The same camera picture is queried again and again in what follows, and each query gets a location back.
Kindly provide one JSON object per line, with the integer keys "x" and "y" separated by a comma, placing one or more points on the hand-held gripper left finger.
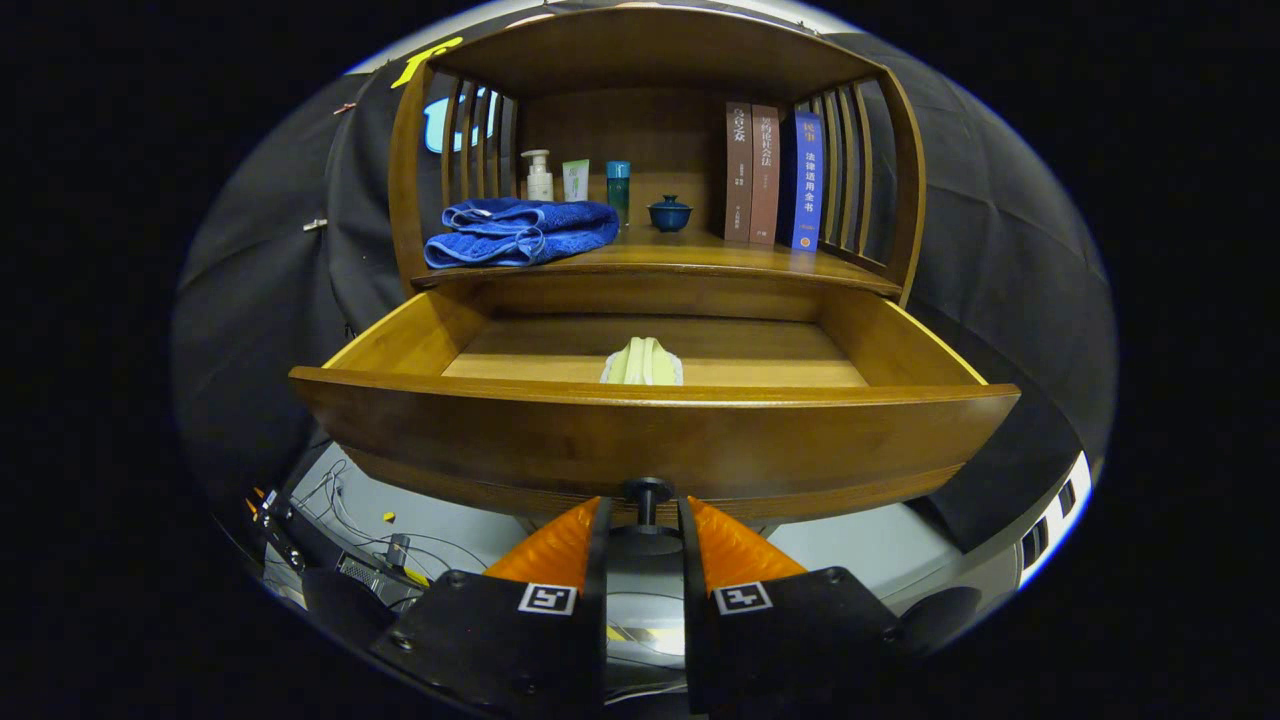
{"x": 597, "y": 640}

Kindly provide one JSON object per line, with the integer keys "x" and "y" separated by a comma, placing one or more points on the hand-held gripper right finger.
{"x": 692, "y": 640}

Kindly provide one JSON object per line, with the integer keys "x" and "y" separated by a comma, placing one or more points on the brown wooden drawer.
{"x": 650, "y": 440}

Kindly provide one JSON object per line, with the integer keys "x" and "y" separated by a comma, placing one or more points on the wooden countertop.
{"x": 700, "y": 255}

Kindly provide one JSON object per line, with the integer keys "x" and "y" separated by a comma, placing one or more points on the brown wooden cabinet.
{"x": 650, "y": 130}

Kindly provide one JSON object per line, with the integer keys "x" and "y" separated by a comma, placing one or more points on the black electronic device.
{"x": 360, "y": 570}

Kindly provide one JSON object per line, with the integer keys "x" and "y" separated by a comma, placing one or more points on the white panel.
{"x": 1060, "y": 515}

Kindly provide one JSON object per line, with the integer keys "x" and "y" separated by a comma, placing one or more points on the blue folded towel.
{"x": 520, "y": 235}

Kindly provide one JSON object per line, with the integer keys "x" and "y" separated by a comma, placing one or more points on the dark blue lidded cup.
{"x": 669, "y": 215}

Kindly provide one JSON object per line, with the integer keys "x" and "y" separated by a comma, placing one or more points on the teal bottle blue cap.
{"x": 618, "y": 190}

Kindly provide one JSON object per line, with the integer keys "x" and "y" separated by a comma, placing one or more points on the white pump bottle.
{"x": 539, "y": 185}

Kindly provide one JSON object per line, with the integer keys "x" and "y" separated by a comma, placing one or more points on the white green tube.
{"x": 575, "y": 180}

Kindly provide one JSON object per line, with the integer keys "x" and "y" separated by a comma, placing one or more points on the dark brown book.
{"x": 738, "y": 180}

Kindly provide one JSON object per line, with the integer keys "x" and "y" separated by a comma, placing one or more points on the blue book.
{"x": 808, "y": 190}

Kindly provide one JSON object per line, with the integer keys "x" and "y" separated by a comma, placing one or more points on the reddish brown book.
{"x": 764, "y": 180}

